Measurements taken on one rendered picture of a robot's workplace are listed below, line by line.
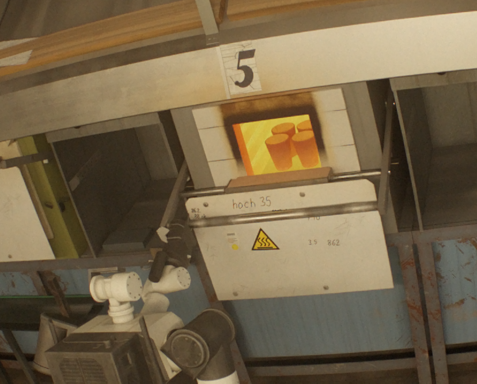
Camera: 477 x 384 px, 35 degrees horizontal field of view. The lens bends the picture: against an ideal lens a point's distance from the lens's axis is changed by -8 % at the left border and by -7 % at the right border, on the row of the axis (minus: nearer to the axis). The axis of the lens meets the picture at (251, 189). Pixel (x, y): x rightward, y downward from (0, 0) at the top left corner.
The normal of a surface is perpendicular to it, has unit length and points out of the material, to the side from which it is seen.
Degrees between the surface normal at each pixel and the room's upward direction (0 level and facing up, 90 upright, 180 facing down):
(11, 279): 90
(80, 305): 0
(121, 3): 33
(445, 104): 90
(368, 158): 90
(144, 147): 90
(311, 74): 80
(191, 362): 73
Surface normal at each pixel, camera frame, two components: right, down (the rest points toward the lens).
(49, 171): 0.93, -0.10
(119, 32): -0.36, -0.46
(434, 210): -0.26, -0.87
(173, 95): -0.30, 0.32
